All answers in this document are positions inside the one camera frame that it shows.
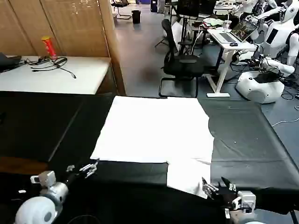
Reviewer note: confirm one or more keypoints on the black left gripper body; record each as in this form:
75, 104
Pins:
72, 179

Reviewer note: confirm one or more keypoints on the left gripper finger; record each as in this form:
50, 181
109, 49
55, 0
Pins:
70, 168
89, 170

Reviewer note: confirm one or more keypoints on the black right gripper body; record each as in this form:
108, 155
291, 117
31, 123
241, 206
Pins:
223, 196

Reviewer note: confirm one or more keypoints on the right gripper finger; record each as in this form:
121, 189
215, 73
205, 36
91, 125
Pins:
208, 187
227, 183

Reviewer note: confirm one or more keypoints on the white printed shirt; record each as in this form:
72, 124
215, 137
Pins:
154, 130

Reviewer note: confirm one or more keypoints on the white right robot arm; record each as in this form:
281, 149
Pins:
245, 198

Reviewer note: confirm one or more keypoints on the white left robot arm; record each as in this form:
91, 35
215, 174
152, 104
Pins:
35, 210

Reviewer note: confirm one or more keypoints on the black tablecloth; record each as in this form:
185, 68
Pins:
245, 140

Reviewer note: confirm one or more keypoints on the small white tag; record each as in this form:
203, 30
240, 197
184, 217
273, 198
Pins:
22, 191

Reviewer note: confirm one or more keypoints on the white side table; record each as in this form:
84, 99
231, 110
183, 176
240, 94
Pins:
53, 79

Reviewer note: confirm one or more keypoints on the white humanoid robot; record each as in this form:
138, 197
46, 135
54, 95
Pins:
259, 88

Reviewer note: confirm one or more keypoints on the red chips can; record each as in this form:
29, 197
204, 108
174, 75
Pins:
50, 47

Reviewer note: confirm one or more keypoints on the black office chair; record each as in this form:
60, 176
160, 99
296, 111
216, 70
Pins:
182, 65

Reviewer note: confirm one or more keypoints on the white standing desk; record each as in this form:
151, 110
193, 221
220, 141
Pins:
222, 49

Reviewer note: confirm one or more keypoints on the dark computer mouse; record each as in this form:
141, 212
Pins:
233, 44

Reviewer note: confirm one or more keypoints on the wooden folding screen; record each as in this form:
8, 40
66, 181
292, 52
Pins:
77, 28

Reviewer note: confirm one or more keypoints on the open silver laptop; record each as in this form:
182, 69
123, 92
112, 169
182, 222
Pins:
243, 30

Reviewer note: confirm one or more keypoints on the clear plastic cup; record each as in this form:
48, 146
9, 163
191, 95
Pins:
227, 26

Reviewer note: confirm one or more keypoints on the black waste bin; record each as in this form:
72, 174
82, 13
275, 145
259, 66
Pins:
136, 16

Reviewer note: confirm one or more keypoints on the pile of clothes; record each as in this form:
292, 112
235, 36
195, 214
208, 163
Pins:
213, 23

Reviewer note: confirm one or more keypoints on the black cantilever chair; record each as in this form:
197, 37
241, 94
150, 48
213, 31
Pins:
121, 4

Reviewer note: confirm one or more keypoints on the black monitor on stand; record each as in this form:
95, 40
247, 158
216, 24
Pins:
188, 8

